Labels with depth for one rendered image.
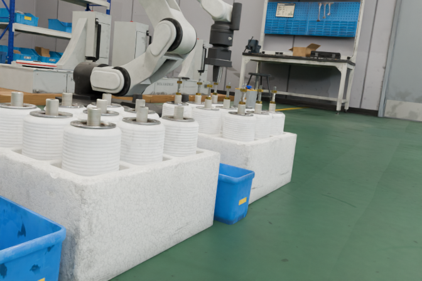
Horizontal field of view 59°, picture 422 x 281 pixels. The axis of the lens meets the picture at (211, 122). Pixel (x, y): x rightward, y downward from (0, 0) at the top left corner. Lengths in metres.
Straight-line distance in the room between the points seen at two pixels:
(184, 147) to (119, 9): 7.91
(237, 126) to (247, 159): 0.10
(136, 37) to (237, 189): 3.11
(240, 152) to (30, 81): 2.29
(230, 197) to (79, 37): 2.80
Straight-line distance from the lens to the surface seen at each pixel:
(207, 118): 1.12
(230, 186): 0.91
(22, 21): 6.19
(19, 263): 0.56
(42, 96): 3.03
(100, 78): 1.83
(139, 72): 1.73
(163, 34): 1.60
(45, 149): 0.72
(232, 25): 1.39
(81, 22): 3.60
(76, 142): 0.63
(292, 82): 6.43
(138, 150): 0.71
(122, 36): 4.00
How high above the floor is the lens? 0.36
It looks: 7 degrees down
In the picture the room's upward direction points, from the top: 6 degrees clockwise
